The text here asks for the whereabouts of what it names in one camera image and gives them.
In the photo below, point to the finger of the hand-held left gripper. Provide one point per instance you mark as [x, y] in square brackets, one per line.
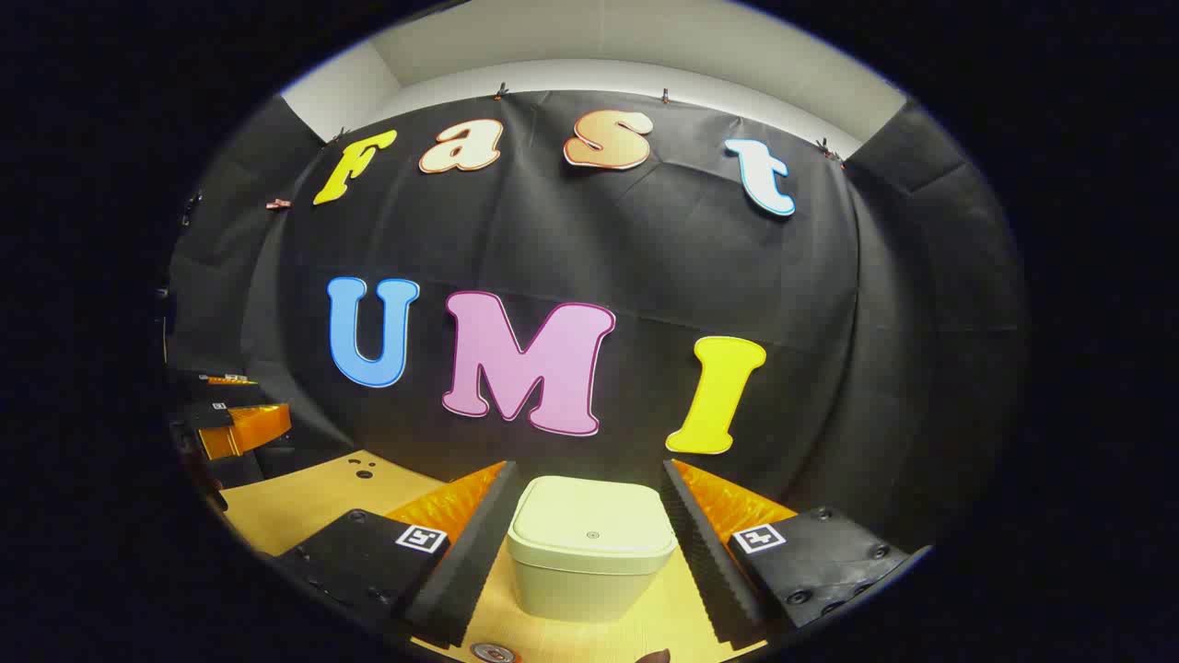
[226, 379]
[249, 428]

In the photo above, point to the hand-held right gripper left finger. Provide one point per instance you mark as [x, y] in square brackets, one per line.
[470, 562]

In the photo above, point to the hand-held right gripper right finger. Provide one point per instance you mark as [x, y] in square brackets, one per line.
[705, 562]

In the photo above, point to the pale green desktop garbage bin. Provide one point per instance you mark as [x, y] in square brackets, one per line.
[589, 571]

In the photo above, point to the wooden desktop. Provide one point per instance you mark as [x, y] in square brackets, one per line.
[304, 506]

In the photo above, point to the black backdrop cloth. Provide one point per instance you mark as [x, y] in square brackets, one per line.
[645, 276]

